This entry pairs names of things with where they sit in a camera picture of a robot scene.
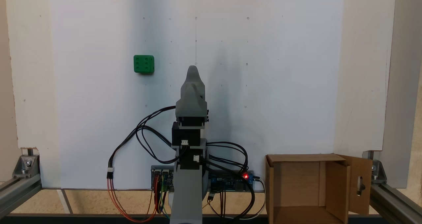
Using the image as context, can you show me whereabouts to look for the aluminium frame rail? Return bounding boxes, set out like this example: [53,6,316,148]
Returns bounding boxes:
[0,175,43,219]
[370,183,422,224]

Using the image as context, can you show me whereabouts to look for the blue circuit board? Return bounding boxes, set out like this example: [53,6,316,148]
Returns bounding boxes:
[209,170,255,192]

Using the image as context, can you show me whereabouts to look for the brown cardboard box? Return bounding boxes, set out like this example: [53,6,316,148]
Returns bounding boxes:
[265,153,373,224]

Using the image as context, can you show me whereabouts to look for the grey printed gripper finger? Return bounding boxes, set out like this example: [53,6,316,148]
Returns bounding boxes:
[181,65,205,100]

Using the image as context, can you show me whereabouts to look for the metal corner bracket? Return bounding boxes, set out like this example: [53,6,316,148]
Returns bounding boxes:
[363,151,388,185]
[13,155,41,179]

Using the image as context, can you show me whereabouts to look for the white paper sheet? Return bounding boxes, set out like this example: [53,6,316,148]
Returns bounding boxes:
[50,0,344,190]

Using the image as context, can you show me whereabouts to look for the black cable with white connector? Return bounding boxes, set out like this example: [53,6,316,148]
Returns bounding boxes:
[106,125,181,180]

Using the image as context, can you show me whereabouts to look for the orange wire bundle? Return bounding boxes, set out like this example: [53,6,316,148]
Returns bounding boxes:
[107,178,159,223]

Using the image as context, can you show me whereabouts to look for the black motor cable bundle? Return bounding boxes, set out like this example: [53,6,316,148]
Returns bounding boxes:
[206,142,249,173]

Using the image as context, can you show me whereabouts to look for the black frame bar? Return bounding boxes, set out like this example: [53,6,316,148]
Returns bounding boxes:
[0,213,422,224]

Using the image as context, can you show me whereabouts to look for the green dice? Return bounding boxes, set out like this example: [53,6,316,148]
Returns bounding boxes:
[134,55,155,75]

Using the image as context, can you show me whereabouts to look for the circuit board with jumper wires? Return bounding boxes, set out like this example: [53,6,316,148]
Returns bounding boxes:
[151,166,174,192]

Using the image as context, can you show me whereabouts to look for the thin black motor cable loop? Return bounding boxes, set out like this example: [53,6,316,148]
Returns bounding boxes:
[135,106,177,144]

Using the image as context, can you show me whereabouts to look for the green yellow blue jumper wires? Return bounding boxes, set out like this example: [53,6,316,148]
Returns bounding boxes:
[158,175,171,222]

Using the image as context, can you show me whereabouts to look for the thick black cable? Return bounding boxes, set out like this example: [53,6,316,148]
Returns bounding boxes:
[201,158,256,222]

